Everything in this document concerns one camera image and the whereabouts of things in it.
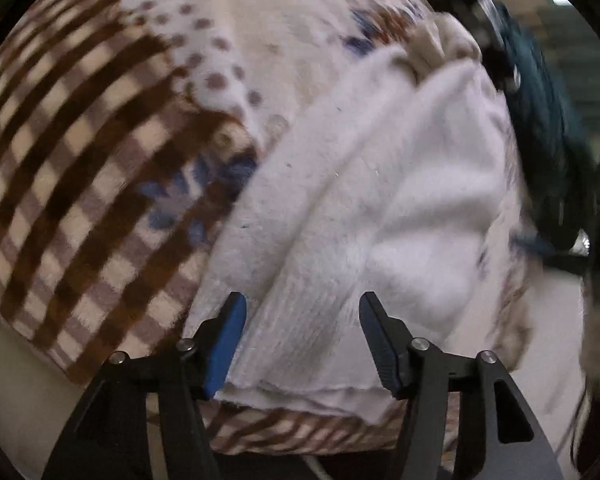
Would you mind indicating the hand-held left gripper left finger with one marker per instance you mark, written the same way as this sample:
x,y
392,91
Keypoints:
x,y
226,345

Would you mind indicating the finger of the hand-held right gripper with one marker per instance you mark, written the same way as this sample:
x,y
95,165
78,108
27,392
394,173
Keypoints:
x,y
562,255
480,15

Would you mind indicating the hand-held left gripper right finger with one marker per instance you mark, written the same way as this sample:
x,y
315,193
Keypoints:
x,y
382,350

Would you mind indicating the white fleece garment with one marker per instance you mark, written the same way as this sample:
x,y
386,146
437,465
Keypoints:
x,y
370,200

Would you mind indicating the teal plush blanket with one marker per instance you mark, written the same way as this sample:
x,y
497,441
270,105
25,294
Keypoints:
x,y
545,135

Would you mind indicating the floral cream bed blanket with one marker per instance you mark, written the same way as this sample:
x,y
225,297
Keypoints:
x,y
105,160

